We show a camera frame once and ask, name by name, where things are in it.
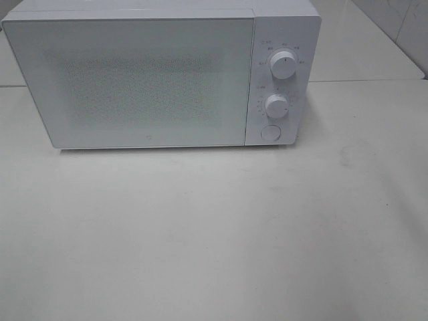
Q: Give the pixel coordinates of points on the white microwave knob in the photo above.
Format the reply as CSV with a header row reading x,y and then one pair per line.
x,y
283,63
276,106

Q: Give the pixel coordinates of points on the white microwave oven body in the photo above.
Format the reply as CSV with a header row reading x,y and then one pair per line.
x,y
276,25

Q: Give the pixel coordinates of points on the round white door release button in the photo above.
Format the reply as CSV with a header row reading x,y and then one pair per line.
x,y
271,133

